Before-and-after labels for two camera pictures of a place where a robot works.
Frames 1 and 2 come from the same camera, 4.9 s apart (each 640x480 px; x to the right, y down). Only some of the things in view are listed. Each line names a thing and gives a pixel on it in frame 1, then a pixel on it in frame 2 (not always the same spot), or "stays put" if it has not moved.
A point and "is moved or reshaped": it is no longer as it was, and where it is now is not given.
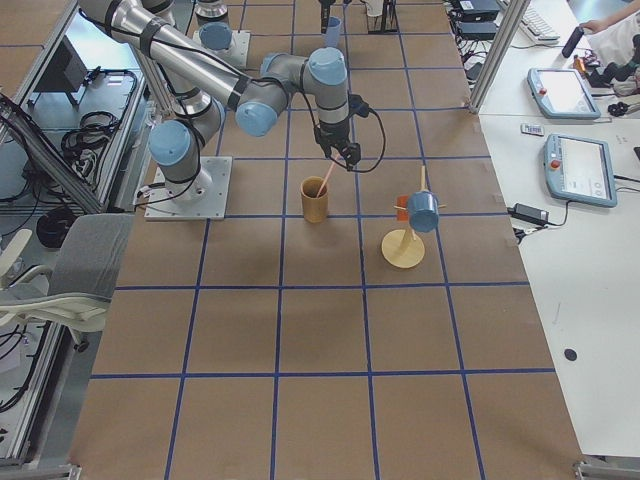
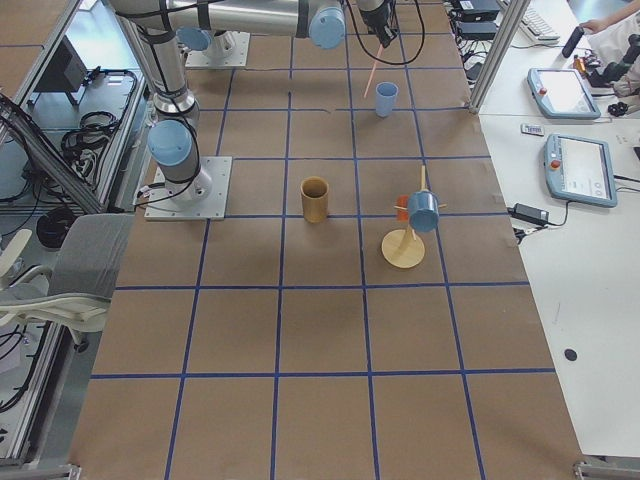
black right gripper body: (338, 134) -> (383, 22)
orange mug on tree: (403, 202) stays put
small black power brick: (527, 212) stays put
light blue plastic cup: (332, 31) is moved or reshaped
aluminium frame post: (501, 49) stays put
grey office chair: (77, 290) stays put
